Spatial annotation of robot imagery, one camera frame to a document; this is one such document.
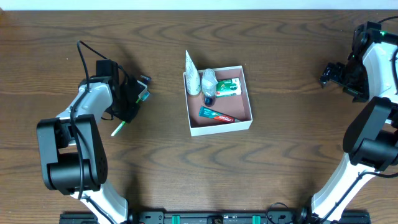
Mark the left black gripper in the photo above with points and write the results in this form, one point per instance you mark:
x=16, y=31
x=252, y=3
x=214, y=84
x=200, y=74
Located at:
x=129, y=104

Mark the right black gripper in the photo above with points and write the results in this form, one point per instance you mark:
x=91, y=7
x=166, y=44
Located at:
x=337, y=78

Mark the green white toothbrush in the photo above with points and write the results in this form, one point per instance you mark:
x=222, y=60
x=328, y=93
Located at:
x=119, y=128

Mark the white cosmetic tube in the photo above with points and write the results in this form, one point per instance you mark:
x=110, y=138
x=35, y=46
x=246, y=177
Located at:
x=192, y=78

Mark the Colgate toothpaste tube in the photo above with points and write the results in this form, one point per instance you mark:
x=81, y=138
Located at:
x=211, y=114

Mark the clear pump spray bottle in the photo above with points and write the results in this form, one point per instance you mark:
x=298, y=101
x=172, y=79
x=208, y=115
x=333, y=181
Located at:
x=208, y=87

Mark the green soap box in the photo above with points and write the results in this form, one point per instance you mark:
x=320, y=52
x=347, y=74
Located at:
x=228, y=87

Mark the blue disposable razor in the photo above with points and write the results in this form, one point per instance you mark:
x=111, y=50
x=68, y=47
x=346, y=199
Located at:
x=145, y=78

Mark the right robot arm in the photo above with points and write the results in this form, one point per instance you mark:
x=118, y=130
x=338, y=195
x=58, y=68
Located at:
x=370, y=76

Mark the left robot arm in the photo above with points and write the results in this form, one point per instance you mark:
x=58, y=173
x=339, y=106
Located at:
x=72, y=155

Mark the white box pink interior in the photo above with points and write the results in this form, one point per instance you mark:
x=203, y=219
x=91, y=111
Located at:
x=237, y=106

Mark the black mounting rail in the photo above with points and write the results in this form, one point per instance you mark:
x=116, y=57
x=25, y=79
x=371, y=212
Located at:
x=159, y=217

